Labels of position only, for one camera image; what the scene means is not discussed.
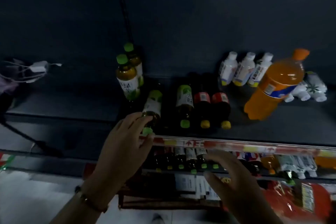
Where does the white charger with cable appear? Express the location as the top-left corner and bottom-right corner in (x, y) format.
(1, 59), (63, 84)

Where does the person's left hand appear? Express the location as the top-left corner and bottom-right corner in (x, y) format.
(80, 112), (156, 207)

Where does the red shelf price strip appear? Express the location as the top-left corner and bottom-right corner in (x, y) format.
(139, 135), (336, 158)

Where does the white bottle yellow base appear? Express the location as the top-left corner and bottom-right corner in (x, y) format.
(233, 52), (257, 87)
(247, 52), (274, 88)
(219, 51), (239, 86)

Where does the yellow trimmed card pack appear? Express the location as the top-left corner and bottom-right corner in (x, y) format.
(300, 182), (315, 212)

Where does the dark grey metal shelf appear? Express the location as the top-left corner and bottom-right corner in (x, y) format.
(0, 0), (336, 182)

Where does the beaded wrist bracelet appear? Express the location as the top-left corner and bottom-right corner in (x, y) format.
(74, 185), (109, 214)

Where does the person's left forearm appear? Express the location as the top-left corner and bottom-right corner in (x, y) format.
(49, 189), (109, 224)

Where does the black hanging strap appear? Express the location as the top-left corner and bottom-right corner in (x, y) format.
(0, 91), (63, 158)

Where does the person's right hand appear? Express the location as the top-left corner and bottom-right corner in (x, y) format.
(203, 149), (274, 218)

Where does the red plastic snack bag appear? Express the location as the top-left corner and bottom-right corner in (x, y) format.
(262, 179), (336, 224)

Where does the small yellow-capped cola bottle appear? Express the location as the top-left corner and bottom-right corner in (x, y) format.
(193, 74), (212, 129)
(153, 150), (164, 173)
(211, 74), (232, 130)
(164, 147), (174, 170)

